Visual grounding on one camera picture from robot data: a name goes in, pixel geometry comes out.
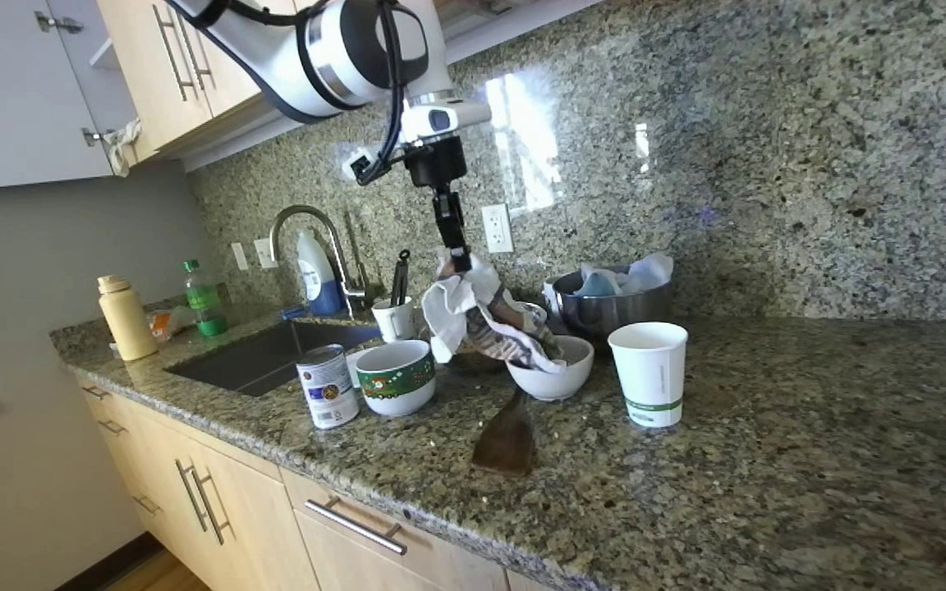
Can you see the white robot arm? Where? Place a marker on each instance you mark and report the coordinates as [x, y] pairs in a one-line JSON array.
[[350, 55]]

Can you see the dark steel pot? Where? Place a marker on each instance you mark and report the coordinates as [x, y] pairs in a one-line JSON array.
[[599, 316]]

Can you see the crumpled plastic in pot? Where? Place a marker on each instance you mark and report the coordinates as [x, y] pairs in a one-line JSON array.
[[644, 273]]

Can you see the white paper cup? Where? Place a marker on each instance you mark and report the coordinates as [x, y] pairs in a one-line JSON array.
[[653, 367]]

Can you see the white labelled tin can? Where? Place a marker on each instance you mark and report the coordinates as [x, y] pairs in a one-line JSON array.
[[326, 386]]

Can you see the stainless steel sink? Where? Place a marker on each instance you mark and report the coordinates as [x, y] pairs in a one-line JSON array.
[[267, 359]]

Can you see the blue white soap bottle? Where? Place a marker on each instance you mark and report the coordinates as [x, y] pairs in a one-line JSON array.
[[316, 278]]

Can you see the wooden lower cabinets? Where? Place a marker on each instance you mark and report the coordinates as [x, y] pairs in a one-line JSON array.
[[246, 522]]

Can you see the green plastic bottle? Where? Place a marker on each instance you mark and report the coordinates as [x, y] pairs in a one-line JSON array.
[[203, 300]]

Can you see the white green patterned bowl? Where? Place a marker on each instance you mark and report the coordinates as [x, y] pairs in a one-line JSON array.
[[396, 380]]

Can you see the white bowl under towel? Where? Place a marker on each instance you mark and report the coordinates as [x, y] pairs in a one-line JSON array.
[[563, 380]]

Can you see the chrome kitchen faucet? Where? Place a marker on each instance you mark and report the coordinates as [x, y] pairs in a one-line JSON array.
[[354, 293]]

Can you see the white wall outlet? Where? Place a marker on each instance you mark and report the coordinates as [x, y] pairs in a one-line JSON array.
[[497, 229]]

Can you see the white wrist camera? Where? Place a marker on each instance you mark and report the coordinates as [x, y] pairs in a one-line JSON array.
[[434, 120]]

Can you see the wooden cabinets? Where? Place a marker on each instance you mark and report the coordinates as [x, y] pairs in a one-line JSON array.
[[246, 522], [97, 86]]

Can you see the wooden upper cabinets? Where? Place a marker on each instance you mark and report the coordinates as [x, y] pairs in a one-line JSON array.
[[97, 86]]

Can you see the dark wooden spatula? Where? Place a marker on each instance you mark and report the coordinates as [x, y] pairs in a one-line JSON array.
[[507, 440]]

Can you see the patterned kitchen towel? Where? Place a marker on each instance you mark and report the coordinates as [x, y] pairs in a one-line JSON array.
[[479, 313]]

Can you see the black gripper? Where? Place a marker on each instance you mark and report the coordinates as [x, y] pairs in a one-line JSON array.
[[439, 165]]

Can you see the cream yellow bottle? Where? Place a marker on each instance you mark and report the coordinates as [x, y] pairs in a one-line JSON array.
[[125, 321]]

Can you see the white mug with utensil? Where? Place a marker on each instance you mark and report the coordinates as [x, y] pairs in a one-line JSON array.
[[396, 322]]

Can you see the black utensil in mug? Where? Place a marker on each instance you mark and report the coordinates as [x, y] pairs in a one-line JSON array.
[[399, 283]]

